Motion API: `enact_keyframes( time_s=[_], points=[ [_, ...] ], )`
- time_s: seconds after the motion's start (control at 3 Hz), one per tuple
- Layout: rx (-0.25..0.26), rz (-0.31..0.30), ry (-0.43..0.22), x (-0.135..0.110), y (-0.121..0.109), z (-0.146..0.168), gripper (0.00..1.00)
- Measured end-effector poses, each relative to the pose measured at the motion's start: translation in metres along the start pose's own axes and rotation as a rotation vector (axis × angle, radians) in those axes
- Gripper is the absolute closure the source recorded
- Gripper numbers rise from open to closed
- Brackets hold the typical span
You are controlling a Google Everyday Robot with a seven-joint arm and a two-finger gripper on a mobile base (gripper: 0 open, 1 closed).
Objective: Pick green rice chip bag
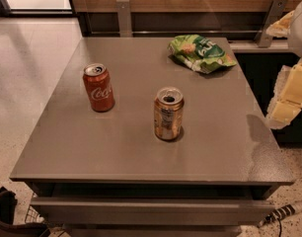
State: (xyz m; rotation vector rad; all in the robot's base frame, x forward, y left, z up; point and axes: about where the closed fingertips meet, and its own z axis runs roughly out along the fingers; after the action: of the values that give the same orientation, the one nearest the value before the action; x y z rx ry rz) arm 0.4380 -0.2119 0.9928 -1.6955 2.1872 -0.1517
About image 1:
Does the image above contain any green rice chip bag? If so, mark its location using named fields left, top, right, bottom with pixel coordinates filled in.
left=168, top=35, right=237, bottom=74

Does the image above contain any left metal bracket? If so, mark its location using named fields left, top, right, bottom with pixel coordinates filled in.
left=116, top=0, right=132, bottom=38

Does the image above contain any red Coca-Cola can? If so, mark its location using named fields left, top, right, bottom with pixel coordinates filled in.
left=83, top=63, right=114, bottom=112

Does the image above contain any metal bracket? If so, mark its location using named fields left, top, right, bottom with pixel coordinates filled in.
left=255, top=0, right=288, bottom=48
left=116, top=0, right=132, bottom=38

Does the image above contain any grey table drawer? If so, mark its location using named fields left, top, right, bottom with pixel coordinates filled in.
left=31, top=197, right=273, bottom=226

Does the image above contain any right metal bracket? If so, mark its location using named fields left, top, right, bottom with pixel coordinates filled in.
left=255, top=0, right=288, bottom=48

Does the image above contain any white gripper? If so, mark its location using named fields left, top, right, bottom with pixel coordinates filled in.
left=265, top=1, right=302, bottom=129

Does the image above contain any gold soda can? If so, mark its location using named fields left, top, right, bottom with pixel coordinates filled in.
left=154, top=87, right=185, bottom=140

